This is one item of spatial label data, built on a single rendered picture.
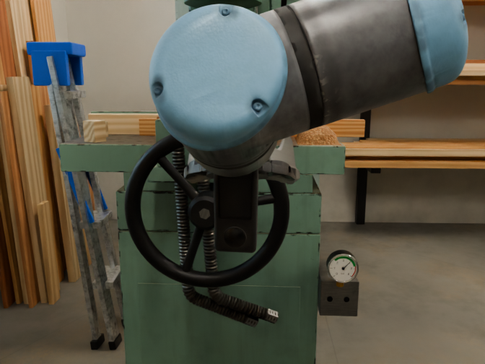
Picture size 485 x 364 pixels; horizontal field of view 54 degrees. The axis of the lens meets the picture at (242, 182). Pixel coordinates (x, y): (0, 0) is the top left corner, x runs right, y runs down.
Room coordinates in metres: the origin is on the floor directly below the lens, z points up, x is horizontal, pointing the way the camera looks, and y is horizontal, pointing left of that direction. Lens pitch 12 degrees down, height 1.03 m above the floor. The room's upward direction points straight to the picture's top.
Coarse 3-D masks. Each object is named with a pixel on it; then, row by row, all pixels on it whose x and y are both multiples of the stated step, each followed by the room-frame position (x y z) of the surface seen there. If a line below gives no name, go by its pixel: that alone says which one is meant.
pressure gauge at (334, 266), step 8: (328, 256) 0.92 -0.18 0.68; (336, 256) 0.90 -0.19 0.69; (344, 256) 0.90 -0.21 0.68; (352, 256) 0.89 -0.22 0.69; (328, 264) 0.90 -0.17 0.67; (336, 264) 0.90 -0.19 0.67; (344, 264) 0.90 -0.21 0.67; (352, 264) 0.90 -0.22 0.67; (328, 272) 0.90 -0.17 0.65; (336, 272) 0.90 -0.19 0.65; (344, 272) 0.90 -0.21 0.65; (352, 272) 0.90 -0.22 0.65; (336, 280) 0.90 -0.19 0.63; (344, 280) 0.90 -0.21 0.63
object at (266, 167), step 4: (264, 164) 0.52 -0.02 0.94; (268, 164) 0.52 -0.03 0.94; (204, 168) 0.52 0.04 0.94; (260, 168) 0.51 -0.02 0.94; (264, 168) 0.52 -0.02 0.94; (268, 168) 0.52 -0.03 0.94; (208, 172) 0.52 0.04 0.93; (260, 172) 0.51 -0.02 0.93; (264, 172) 0.52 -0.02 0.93; (268, 172) 0.52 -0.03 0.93; (208, 176) 0.54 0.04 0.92; (212, 176) 0.54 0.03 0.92; (260, 176) 0.53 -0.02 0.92; (264, 176) 0.53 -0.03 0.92
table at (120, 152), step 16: (64, 144) 0.99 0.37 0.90; (80, 144) 0.99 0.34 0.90; (96, 144) 0.99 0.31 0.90; (112, 144) 0.99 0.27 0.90; (128, 144) 0.98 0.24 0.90; (144, 144) 0.98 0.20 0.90; (64, 160) 0.99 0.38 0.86; (80, 160) 0.99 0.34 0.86; (96, 160) 0.99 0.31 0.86; (112, 160) 0.99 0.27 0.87; (128, 160) 0.98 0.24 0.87; (304, 160) 0.96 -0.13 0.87; (320, 160) 0.96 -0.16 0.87; (336, 160) 0.96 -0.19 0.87; (160, 176) 0.88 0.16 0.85
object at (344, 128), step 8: (144, 120) 1.14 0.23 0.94; (152, 120) 1.14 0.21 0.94; (344, 120) 1.11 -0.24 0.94; (352, 120) 1.11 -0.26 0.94; (360, 120) 1.11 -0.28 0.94; (144, 128) 1.14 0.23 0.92; (152, 128) 1.14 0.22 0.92; (336, 128) 1.11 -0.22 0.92; (344, 128) 1.11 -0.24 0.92; (352, 128) 1.11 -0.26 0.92; (360, 128) 1.11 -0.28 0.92; (336, 136) 1.11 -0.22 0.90; (344, 136) 1.11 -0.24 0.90; (352, 136) 1.11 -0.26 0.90; (360, 136) 1.11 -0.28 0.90
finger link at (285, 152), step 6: (288, 138) 0.60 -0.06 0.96; (282, 144) 0.59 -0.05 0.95; (288, 144) 0.60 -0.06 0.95; (276, 150) 0.58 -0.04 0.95; (282, 150) 0.59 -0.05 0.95; (288, 150) 0.60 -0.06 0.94; (276, 156) 0.57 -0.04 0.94; (282, 156) 0.58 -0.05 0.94; (288, 156) 0.60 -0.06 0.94; (288, 162) 0.59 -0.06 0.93; (294, 162) 0.61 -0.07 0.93; (276, 180) 0.58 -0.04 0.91; (282, 180) 0.58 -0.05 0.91; (288, 180) 0.58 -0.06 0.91; (294, 180) 0.59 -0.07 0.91
